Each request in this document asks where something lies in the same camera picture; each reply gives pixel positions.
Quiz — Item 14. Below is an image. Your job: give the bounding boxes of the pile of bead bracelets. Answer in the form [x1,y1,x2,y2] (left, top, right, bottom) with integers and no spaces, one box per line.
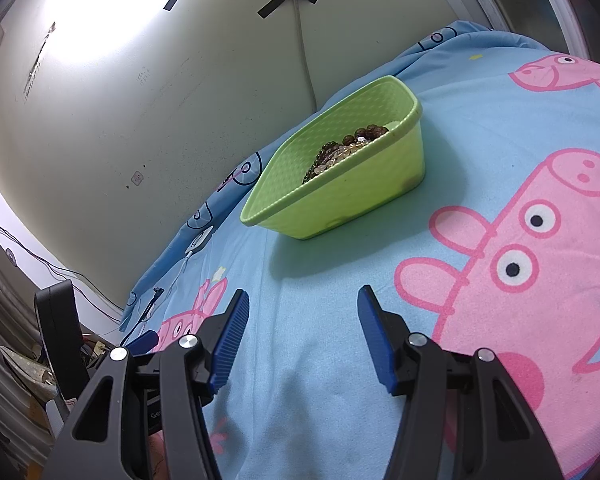
[302,122,391,183]

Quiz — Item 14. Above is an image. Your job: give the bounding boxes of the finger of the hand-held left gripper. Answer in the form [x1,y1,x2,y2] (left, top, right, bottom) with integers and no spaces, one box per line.
[126,330,157,356]

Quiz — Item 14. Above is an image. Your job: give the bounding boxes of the red and black wall wires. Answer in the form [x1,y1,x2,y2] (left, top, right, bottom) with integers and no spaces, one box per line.
[0,210,126,322]

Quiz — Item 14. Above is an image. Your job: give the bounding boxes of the green plastic basket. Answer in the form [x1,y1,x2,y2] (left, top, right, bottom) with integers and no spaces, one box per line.
[239,75,426,241]

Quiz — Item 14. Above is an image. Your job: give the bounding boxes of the black cable with plug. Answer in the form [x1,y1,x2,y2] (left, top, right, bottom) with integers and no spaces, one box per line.
[129,287,164,332]

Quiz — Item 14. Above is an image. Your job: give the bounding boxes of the white charger box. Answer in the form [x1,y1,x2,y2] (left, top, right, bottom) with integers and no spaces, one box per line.
[186,225,215,257]

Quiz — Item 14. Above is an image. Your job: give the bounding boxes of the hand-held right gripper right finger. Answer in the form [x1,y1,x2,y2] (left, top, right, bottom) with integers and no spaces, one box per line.
[357,284,566,480]

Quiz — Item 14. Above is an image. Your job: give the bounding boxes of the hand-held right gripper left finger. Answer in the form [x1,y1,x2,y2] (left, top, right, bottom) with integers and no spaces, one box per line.
[42,287,251,480]

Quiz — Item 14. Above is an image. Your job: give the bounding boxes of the white charging cable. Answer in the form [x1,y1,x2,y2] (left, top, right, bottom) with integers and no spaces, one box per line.
[176,252,197,287]

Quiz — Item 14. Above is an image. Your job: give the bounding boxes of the white wall cable conduit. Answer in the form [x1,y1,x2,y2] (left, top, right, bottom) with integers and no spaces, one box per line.
[292,0,327,111]

